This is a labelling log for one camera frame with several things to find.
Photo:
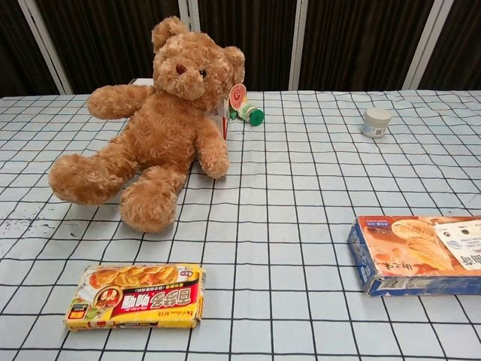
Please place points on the white red carton box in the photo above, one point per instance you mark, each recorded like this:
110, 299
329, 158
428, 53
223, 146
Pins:
224, 121

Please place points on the small white plastic jar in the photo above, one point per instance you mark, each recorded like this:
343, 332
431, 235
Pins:
376, 122

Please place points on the dark slatted partition screen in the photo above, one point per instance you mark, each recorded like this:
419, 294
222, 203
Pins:
357, 37

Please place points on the yellow curry roux box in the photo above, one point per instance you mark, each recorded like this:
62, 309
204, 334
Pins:
135, 297

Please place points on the white black grid tablecloth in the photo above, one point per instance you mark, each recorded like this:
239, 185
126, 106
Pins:
285, 195

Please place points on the round red white hang tag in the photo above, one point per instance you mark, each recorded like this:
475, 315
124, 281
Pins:
237, 97

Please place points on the orange blue pastry box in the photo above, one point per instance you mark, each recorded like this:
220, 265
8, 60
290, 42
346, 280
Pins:
406, 248

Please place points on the white screen frame post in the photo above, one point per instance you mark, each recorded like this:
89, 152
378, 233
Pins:
45, 47
188, 11
300, 49
428, 45

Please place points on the white bottle with green cap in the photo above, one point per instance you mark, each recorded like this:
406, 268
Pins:
257, 117

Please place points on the brown plush teddy bear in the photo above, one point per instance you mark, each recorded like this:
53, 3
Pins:
165, 128

